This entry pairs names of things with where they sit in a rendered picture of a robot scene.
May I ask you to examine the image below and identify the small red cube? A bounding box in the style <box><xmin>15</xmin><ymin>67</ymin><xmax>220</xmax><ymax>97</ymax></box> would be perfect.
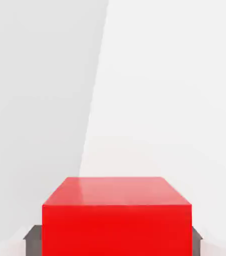
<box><xmin>42</xmin><ymin>176</ymin><xmax>193</xmax><ymax>256</ymax></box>

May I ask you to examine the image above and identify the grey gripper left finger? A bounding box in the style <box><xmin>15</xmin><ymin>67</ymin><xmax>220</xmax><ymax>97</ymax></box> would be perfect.
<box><xmin>4</xmin><ymin>225</ymin><xmax>43</xmax><ymax>256</ymax></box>

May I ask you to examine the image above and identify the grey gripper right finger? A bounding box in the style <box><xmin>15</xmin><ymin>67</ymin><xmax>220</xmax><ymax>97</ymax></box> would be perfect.
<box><xmin>191</xmin><ymin>226</ymin><xmax>225</xmax><ymax>256</ymax></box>

